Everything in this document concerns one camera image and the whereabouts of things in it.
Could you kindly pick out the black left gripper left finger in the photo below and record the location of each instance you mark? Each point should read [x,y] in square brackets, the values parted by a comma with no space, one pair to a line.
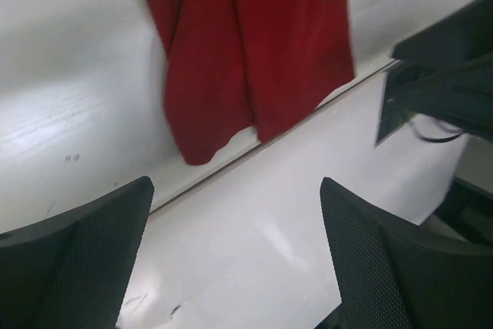
[72,270]

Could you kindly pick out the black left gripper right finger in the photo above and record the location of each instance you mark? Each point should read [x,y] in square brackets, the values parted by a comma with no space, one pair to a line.
[392,273]

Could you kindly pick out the dark red t shirt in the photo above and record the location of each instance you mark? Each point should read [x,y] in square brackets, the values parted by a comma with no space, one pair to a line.
[235,64]

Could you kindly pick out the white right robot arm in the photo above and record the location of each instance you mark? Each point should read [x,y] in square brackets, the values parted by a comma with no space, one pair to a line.
[442,84]

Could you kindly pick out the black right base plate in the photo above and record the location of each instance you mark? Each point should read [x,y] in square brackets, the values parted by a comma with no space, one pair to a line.
[467,210]

